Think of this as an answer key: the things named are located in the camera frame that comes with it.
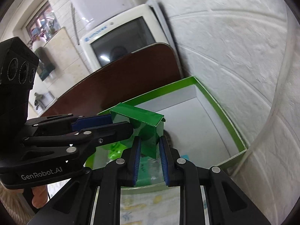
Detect green mosquito repellent plug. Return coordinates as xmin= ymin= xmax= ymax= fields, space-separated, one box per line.
xmin=102 ymin=142 xmax=127 ymax=161

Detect small green cardboard box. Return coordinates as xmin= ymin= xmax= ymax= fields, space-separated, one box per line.
xmin=110 ymin=103 xmax=165 ymax=159

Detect blue medicine box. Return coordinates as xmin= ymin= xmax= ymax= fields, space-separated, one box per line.
xmin=181 ymin=154 xmax=189 ymax=160

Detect green label soda water bottle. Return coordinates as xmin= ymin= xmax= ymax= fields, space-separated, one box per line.
xmin=136 ymin=156 xmax=164 ymax=186

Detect beige knit sleeve forearm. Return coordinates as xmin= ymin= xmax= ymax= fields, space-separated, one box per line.
xmin=1 ymin=184 xmax=34 ymax=224

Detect person's left hand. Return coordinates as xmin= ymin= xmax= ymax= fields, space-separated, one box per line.
xmin=32 ymin=185 xmax=48 ymax=209

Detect green cardboard tray box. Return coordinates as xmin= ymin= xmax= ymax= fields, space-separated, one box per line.
xmin=84 ymin=76 xmax=248 ymax=188

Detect potted plant on sill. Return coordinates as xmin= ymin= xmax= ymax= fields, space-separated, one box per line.
xmin=31 ymin=27 xmax=56 ymax=52

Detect dark brown wooden headboard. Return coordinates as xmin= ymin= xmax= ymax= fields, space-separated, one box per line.
xmin=42 ymin=43 xmax=182 ymax=117

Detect white CRT monitor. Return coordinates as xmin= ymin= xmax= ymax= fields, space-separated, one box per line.
xmin=80 ymin=0 xmax=177 ymax=71

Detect black wall dispenser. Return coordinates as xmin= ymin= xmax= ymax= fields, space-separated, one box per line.
xmin=34 ymin=47 xmax=56 ymax=81

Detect black camera module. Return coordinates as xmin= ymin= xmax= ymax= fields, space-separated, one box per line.
xmin=1 ymin=37 xmax=39 ymax=144

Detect white wall cable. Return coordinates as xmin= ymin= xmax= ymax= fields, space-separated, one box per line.
xmin=230 ymin=2 xmax=295 ymax=176

